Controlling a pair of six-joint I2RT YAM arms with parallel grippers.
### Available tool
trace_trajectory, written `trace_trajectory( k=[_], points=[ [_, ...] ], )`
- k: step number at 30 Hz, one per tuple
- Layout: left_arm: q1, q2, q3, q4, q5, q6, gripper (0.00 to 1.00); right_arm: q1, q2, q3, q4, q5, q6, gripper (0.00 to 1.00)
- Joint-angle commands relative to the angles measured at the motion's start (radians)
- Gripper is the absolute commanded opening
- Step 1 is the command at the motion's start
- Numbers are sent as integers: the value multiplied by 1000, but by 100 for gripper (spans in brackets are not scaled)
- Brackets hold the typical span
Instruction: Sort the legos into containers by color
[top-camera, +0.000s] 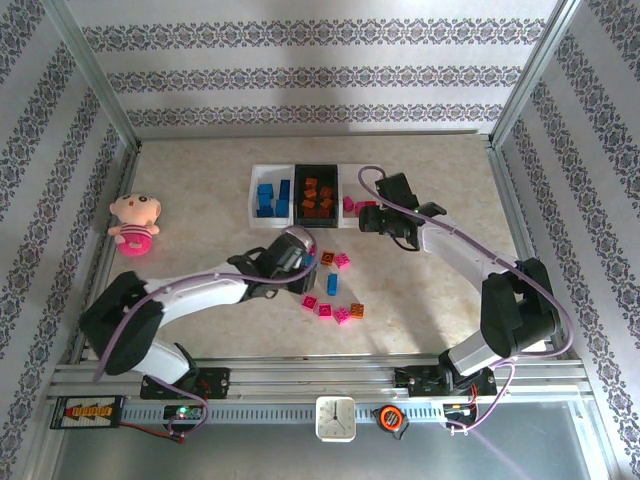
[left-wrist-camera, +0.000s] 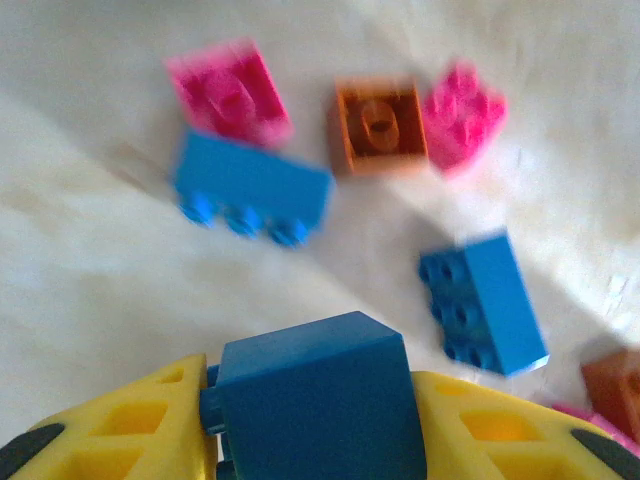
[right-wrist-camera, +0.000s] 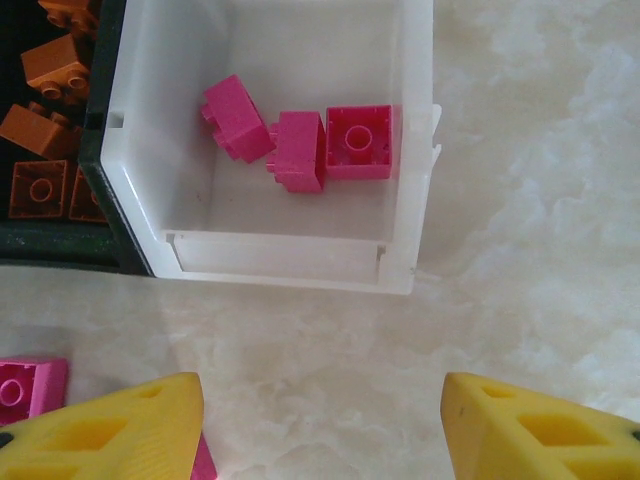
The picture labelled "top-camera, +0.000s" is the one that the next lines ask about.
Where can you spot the long blue lego brick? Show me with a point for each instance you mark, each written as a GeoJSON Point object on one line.
{"type": "Point", "coordinates": [285, 189]}

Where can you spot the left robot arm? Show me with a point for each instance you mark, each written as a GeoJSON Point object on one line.
{"type": "Point", "coordinates": [200, 297]}

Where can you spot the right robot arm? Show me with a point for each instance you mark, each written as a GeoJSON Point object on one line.
{"type": "Point", "coordinates": [520, 310]}

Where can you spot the white plastic bin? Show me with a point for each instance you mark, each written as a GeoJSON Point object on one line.
{"type": "Point", "coordinates": [350, 222]}
{"type": "Point", "coordinates": [270, 223]}

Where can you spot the black plastic bin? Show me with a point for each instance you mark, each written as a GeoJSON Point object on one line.
{"type": "Point", "coordinates": [317, 223]}

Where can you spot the pink plush doll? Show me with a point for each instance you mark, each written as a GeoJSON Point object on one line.
{"type": "Point", "coordinates": [132, 240]}

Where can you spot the white square clock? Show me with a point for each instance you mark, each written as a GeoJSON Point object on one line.
{"type": "Point", "coordinates": [327, 430]}

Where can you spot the orange black tape measure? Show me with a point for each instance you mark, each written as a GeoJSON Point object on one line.
{"type": "Point", "coordinates": [389, 416]}

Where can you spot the small lit hub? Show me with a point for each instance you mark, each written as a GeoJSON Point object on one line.
{"type": "Point", "coordinates": [192, 414]}

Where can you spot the grey metal panel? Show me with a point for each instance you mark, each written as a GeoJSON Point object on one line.
{"type": "Point", "coordinates": [500, 450]}

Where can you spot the black charger board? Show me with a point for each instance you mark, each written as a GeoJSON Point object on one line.
{"type": "Point", "coordinates": [62, 422]}

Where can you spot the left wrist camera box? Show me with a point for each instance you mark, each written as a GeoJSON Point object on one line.
{"type": "Point", "coordinates": [298, 233]}

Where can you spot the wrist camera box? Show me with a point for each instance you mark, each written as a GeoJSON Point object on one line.
{"type": "Point", "coordinates": [397, 191]}
{"type": "Point", "coordinates": [298, 233]}

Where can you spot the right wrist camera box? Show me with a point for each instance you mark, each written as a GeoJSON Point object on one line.
{"type": "Point", "coordinates": [397, 191]}

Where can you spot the aluminium mounting rail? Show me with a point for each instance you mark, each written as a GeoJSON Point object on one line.
{"type": "Point", "coordinates": [310, 375]}

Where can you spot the aluminium side rail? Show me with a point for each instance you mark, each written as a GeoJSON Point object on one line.
{"type": "Point", "coordinates": [512, 200]}
{"type": "Point", "coordinates": [127, 175]}

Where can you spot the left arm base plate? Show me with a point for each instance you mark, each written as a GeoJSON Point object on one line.
{"type": "Point", "coordinates": [217, 382]}

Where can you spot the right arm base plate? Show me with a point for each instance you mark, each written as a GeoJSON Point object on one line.
{"type": "Point", "coordinates": [420, 382]}

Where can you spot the aluminium frame post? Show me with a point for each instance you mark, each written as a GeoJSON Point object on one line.
{"type": "Point", "coordinates": [532, 75]}
{"type": "Point", "coordinates": [95, 75]}

